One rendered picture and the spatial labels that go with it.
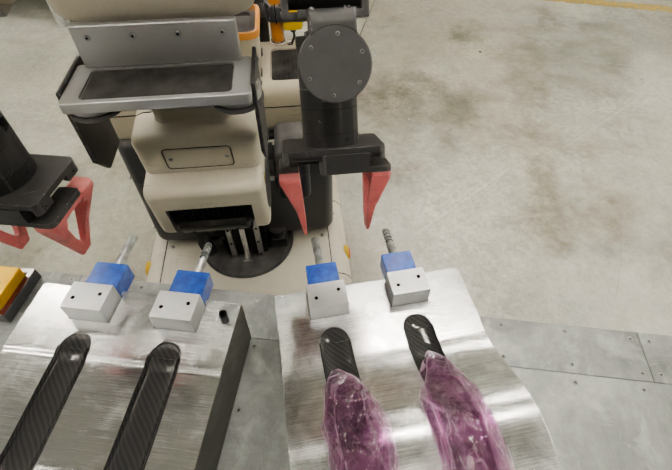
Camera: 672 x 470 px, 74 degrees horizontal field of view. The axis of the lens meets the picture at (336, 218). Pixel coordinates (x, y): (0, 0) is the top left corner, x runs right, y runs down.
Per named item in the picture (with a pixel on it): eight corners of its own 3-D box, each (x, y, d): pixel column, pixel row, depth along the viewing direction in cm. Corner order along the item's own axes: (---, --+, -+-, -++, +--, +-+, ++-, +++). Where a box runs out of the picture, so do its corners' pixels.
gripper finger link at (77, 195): (90, 278, 44) (43, 213, 37) (23, 272, 44) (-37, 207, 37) (121, 227, 48) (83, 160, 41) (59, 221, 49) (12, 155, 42)
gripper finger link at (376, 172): (392, 237, 47) (391, 151, 44) (325, 243, 47) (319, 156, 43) (380, 214, 53) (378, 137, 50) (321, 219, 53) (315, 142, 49)
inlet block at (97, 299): (123, 246, 64) (109, 222, 60) (156, 249, 64) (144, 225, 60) (78, 328, 56) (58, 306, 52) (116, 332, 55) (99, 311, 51)
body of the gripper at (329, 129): (386, 163, 44) (385, 86, 41) (283, 171, 43) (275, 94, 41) (374, 148, 50) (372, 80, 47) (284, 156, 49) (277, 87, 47)
